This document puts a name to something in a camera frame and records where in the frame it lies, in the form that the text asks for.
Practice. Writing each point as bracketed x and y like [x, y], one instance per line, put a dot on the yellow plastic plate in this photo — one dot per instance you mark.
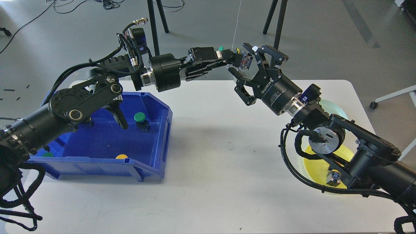
[318, 169]

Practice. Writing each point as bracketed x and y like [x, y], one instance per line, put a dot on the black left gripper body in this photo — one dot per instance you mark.
[163, 72]

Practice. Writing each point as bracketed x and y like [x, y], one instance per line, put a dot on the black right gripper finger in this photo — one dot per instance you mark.
[241, 82]
[266, 56]

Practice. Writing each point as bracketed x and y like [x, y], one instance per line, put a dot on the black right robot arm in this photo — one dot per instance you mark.
[359, 161]

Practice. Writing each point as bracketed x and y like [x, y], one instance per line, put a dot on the light green plastic plate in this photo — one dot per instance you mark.
[332, 108]

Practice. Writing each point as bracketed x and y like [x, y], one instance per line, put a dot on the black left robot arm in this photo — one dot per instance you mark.
[80, 91]

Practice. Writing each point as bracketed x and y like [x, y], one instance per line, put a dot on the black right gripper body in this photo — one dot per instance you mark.
[274, 89]

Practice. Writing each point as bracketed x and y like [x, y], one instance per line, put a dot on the blue plastic storage bin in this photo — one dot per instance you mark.
[93, 151]

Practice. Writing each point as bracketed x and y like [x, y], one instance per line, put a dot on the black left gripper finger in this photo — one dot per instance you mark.
[199, 55]
[191, 72]

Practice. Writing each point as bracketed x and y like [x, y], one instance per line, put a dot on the yellow push button front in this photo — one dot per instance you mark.
[122, 156]

